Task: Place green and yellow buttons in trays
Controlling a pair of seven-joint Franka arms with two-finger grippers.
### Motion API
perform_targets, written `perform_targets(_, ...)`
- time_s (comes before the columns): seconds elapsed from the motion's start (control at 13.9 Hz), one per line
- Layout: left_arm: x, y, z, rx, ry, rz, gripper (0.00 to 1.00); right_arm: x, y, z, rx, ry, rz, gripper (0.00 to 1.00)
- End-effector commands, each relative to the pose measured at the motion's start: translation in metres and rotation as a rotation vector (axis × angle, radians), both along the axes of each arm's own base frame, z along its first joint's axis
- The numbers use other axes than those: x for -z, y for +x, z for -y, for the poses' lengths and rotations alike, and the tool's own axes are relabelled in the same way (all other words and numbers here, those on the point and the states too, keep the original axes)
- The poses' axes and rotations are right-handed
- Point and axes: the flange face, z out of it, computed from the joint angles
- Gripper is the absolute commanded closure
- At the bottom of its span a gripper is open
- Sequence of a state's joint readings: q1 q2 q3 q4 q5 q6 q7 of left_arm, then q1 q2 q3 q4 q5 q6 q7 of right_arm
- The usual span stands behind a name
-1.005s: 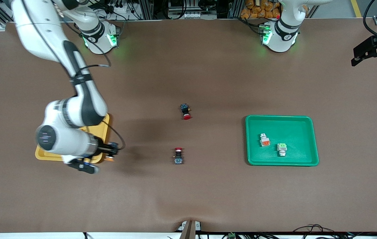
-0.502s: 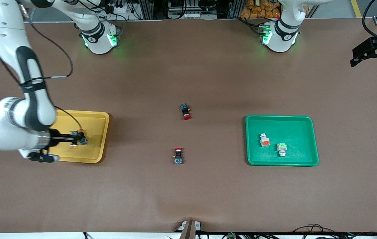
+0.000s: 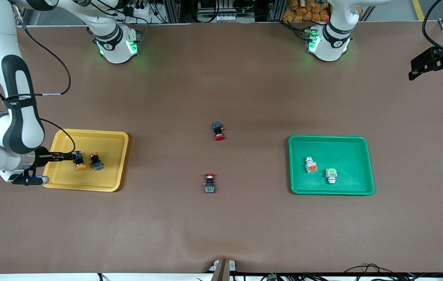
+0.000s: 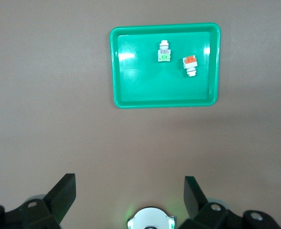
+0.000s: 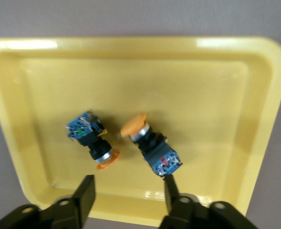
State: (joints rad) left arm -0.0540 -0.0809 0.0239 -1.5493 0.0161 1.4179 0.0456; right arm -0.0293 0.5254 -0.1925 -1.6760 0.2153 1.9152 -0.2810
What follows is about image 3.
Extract yellow push button blue base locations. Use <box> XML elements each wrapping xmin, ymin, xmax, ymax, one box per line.
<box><xmin>90</xmin><ymin>151</ymin><xmax>105</xmax><ymax>171</ymax></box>
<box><xmin>73</xmin><ymin>152</ymin><xmax>87</xmax><ymax>172</ymax></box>

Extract yellow plastic tray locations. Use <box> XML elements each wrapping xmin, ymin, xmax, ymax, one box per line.
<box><xmin>43</xmin><ymin>129</ymin><xmax>129</xmax><ymax>192</ymax></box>

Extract green plastic tray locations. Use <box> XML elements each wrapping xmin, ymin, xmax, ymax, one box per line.
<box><xmin>288</xmin><ymin>135</ymin><xmax>375</xmax><ymax>196</ymax></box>

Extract orange bag pile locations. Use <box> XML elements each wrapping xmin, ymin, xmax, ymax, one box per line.
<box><xmin>283</xmin><ymin>0</ymin><xmax>330</xmax><ymax>22</ymax></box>

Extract red push button blue base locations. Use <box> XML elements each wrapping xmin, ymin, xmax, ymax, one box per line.
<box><xmin>204</xmin><ymin>173</ymin><xmax>217</xmax><ymax>194</ymax></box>
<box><xmin>212</xmin><ymin>122</ymin><xmax>226</xmax><ymax>141</ymax></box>

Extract brown table mat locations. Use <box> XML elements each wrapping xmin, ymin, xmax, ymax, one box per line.
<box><xmin>0</xmin><ymin>21</ymin><xmax>443</xmax><ymax>274</ymax></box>

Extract white power strip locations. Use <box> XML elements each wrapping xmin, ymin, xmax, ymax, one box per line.
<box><xmin>197</xmin><ymin>14</ymin><xmax>238</xmax><ymax>23</ymax></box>

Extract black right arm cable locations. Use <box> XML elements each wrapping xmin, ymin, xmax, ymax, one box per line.
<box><xmin>18</xmin><ymin>21</ymin><xmax>77</xmax><ymax>153</ymax></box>

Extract metal table clamp bracket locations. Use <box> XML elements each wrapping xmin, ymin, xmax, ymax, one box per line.
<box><xmin>210</xmin><ymin>259</ymin><xmax>237</xmax><ymax>281</ymax></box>

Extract black cable bundle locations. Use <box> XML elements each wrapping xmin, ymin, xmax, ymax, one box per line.
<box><xmin>344</xmin><ymin>263</ymin><xmax>443</xmax><ymax>281</ymax></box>

